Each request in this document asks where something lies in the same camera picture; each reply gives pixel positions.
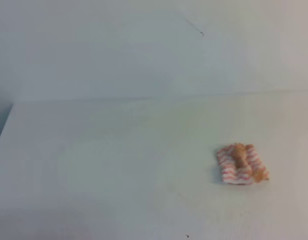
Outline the pink striped white rag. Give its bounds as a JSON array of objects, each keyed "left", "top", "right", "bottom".
[{"left": 216, "top": 143, "right": 269, "bottom": 185}]

